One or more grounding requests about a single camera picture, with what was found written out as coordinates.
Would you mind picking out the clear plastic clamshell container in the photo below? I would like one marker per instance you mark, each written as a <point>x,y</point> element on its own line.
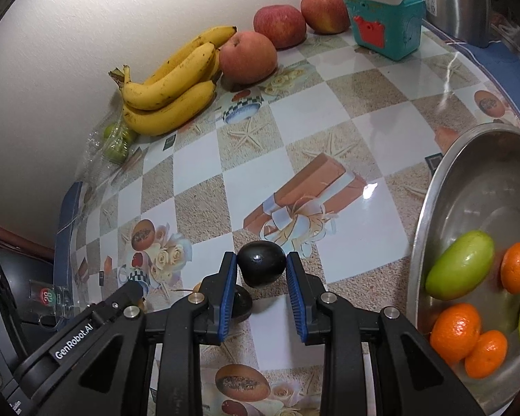
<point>91,156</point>

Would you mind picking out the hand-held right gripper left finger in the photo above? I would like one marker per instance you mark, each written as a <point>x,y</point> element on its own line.
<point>227,299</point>

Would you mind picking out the reddish-brown rail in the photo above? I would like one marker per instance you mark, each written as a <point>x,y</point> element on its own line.
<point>21,238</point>

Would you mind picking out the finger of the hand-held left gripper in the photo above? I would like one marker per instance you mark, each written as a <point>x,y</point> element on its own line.
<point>121,297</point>

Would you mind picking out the small green fruit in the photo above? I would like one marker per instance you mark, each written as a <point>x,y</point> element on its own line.
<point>118,151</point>
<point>112,132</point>

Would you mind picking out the yellow banana bunch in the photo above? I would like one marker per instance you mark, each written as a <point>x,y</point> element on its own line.
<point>169,91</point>

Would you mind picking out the orange tangerine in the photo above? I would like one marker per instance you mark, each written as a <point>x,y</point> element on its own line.
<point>518,267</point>
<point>455,333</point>
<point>485,354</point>

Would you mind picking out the stainless steel bowl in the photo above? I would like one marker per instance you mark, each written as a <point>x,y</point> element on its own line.
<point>472,190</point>

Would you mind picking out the teal toy box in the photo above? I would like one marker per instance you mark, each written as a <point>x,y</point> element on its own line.
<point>385,26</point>

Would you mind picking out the dark appliance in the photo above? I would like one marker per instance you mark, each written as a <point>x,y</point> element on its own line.
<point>4,312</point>

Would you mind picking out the red apple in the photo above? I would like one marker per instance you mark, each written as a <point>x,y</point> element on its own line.
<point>248,56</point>
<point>325,11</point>
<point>280,26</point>

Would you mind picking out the printed checkered tablecloth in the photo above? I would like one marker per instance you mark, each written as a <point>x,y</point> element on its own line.
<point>329,95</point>

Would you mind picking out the dark plum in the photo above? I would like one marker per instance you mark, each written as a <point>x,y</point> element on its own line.
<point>260,268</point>
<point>243,305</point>

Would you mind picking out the stainless steel kettle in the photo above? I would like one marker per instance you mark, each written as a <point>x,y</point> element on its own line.
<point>463,0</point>

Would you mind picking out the glass mug with round logo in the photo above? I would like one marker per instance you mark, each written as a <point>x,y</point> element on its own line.
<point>47,299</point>

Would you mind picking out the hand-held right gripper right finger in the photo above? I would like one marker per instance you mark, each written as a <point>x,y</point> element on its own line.
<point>295,299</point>

